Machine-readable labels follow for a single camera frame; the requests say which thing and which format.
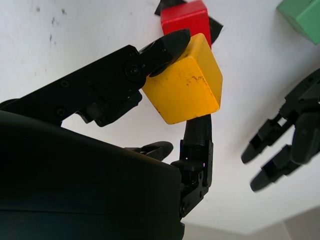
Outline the red wooden block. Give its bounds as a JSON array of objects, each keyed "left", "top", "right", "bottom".
[{"left": 160, "top": 0, "right": 213, "bottom": 51}]

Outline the black tape strip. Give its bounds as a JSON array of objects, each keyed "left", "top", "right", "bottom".
[{"left": 154, "top": 0, "right": 225, "bottom": 46}]

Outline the green wooden block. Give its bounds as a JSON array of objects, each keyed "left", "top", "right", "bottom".
[{"left": 276, "top": 0, "right": 320, "bottom": 46}]

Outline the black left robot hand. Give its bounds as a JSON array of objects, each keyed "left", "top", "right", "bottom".
[{"left": 240, "top": 68, "right": 320, "bottom": 193}]

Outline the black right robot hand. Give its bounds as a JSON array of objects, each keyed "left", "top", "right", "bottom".
[{"left": 0, "top": 28, "right": 215, "bottom": 240}]

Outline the yellow wooden block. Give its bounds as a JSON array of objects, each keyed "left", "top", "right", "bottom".
[{"left": 141, "top": 33, "right": 224, "bottom": 126}]

